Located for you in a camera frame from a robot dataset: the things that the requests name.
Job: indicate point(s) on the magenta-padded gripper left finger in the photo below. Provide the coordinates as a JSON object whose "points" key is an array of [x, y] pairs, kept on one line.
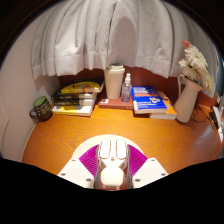
{"points": [[75, 170]]}

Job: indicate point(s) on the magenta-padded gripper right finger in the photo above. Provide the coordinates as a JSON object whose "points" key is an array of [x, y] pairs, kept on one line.
{"points": [[148, 170]]}

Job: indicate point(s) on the white computer mouse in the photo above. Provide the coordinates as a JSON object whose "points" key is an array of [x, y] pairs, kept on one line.
{"points": [[112, 170]]}

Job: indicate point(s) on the yellow and white book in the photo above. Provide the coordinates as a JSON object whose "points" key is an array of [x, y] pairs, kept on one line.
{"points": [[71, 110]]}

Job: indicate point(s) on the orange book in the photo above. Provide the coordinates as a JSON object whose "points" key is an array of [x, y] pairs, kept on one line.
{"points": [[168, 113]]}

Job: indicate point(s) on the dark green mug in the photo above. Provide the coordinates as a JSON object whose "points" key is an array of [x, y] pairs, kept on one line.
{"points": [[41, 108]]}

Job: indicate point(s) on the blue book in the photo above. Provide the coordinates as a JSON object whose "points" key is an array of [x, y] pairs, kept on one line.
{"points": [[148, 98]]}

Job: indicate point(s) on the red book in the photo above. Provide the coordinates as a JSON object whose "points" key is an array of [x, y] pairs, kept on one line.
{"points": [[115, 104]]}

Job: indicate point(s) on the white pitcher vase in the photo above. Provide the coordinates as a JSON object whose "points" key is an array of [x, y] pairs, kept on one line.
{"points": [[186, 103]]}

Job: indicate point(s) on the clear spray bottle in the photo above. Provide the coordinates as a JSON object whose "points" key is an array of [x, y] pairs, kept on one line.
{"points": [[126, 91]]}

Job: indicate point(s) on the black and yellow book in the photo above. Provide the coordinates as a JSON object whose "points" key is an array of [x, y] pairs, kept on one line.
{"points": [[83, 87]]}

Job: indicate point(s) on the white flat device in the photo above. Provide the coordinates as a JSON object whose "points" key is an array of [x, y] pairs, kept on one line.
{"points": [[218, 121]]}

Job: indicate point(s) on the cream travel tumbler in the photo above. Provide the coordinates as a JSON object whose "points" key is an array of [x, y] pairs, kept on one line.
{"points": [[114, 83]]}

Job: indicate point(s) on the white flower bouquet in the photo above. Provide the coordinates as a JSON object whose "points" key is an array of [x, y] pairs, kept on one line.
{"points": [[196, 65]]}

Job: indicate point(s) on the white curtain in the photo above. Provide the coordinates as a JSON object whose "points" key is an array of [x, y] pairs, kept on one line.
{"points": [[126, 33]]}

